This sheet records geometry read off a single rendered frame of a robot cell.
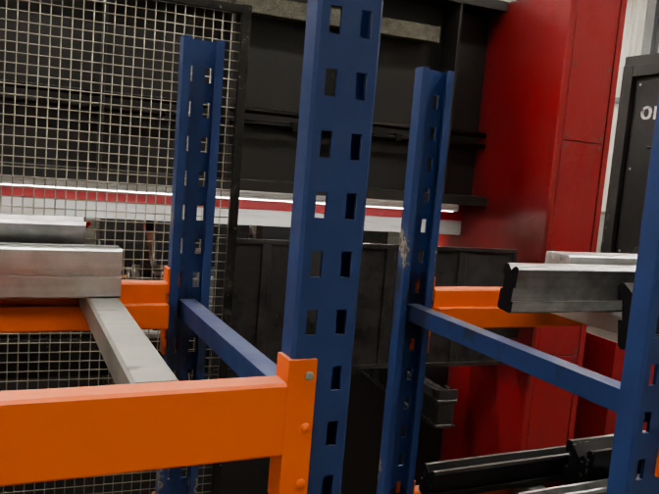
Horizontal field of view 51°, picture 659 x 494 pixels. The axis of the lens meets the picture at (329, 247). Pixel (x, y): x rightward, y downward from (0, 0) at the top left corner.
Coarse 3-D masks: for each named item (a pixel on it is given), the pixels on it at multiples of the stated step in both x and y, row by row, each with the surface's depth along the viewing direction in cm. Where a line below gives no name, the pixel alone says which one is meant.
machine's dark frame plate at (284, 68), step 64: (0, 0) 225; (64, 0) 232; (128, 0) 239; (256, 0) 245; (384, 0) 273; (448, 0) 269; (0, 64) 228; (64, 64) 234; (128, 64) 242; (256, 64) 258; (384, 64) 276; (448, 64) 279; (0, 128) 230; (64, 128) 237; (128, 128) 245; (256, 128) 261; (384, 128) 280; (320, 192) 260; (384, 192) 270; (448, 192) 294
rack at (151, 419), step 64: (320, 0) 56; (192, 64) 100; (320, 64) 56; (192, 128) 101; (320, 128) 57; (192, 192) 102; (192, 256) 104; (0, 320) 90; (64, 320) 93; (128, 320) 76; (192, 320) 96; (320, 320) 59; (128, 384) 55; (192, 384) 56; (256, 384) 58; (320, 384) 60; (0, 448) 50; (64, 448) 51; (128, 448) 53; (192, 448) 56; (256, 448) 58; (320, 448) 61
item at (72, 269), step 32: (0, 224) 86; (32, 224) 88; (64, 224) 89; (0, 256) 81; (32, 256) 82; (64, 256) 84; (96, 256) 85; (0, 288) 81; (32, 288) 83; (64, 288) 84; (96, 288) 86
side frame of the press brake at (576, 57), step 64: (576, 0) 245; (512, 64) 275; (576, 64) 249; (512, 128) 273; (576, 128) 252; (512, 192) 272; (576, 192) 256; (448, 384) 310; (512, 384) 268; (448, 448) 309; (512, 448) 266
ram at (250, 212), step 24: (24, 192) 240; (48, 192) 243; (72, 192) 246; (72, 216) 247; (96, 216) 250; (120, 216) 253; (144, 216) 256; (168, 216) 259; (216, 216) 266; (240, 216) 269; (264, 216) 272; (288, 216) 276; (384, 216) 291; (456, 216) 304
